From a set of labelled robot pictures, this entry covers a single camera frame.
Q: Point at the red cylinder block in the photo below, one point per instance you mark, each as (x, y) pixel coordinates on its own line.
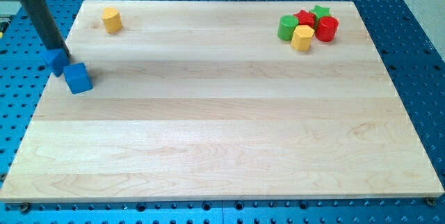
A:
(326, 29)

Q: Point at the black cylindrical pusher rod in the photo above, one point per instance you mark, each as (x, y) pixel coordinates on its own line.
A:
(45, 25)

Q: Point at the yellow hexagon block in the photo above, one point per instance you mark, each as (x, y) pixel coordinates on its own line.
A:
(302, 37)

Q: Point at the red star block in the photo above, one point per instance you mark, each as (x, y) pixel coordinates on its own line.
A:
(306, 18)

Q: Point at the blue cube block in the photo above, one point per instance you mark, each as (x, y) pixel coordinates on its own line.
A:
(77, 78)

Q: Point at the light wooden board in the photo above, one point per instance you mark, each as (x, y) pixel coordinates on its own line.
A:
(200, 100)

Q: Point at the yellow pentagon block left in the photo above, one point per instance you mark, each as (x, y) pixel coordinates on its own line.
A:
(111, 20)

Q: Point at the blue triangle block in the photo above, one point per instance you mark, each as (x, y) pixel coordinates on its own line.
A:
(55, 60)

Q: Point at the green cylinder block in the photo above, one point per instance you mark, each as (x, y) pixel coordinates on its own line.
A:
(287, 25)

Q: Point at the green star block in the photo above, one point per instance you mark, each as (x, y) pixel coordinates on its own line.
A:
(319, 12)

